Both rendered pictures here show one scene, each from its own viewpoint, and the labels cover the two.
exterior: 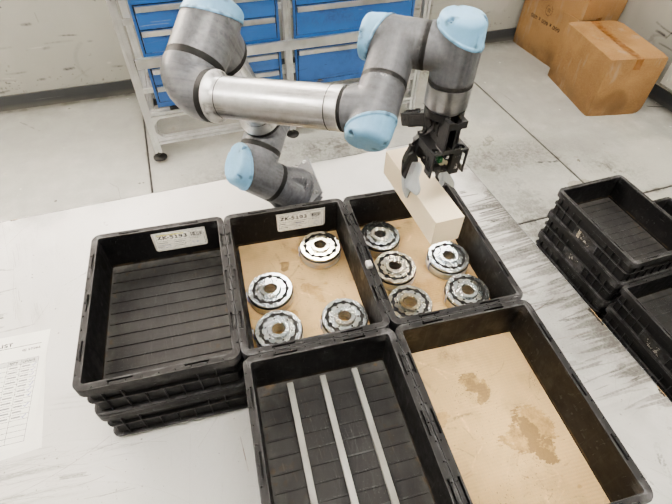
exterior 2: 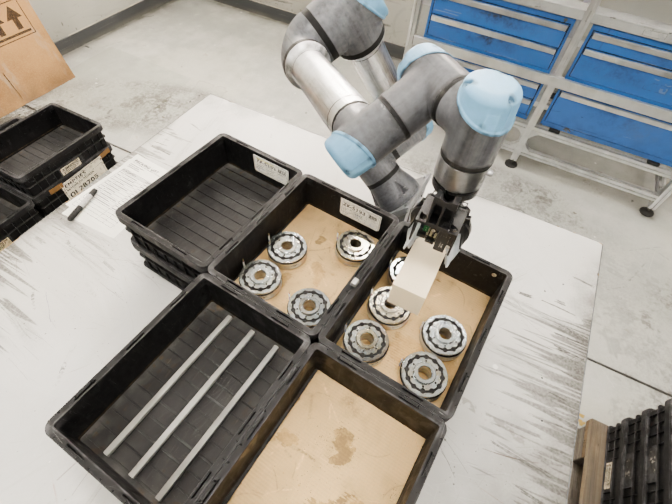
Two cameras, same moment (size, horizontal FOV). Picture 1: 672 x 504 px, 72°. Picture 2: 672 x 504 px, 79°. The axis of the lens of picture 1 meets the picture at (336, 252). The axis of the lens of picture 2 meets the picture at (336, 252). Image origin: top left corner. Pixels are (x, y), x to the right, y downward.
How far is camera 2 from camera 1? 0.47 m
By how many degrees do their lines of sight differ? 28
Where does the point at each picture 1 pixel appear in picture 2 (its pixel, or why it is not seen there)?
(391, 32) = (421, 70)
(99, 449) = (131, 263)
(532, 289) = (523, 436)
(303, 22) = (583, 66)
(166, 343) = (201, 230)
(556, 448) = not seen: outside the picture
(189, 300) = (241, 215)
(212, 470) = not seen: hidden behind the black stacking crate
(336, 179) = not seen: hidden behind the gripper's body
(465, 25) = (474, 95)
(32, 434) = (117, 228)
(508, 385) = (368, 474)
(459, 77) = (458, 151)
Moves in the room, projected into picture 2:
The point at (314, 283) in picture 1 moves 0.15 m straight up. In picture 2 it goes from (325, 268) to (327, 231)
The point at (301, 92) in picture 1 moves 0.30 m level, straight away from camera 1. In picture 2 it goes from (329, 89) to (433, 32)
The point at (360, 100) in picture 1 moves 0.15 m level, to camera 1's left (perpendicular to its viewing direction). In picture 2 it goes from (349, 119) to (285, 74)
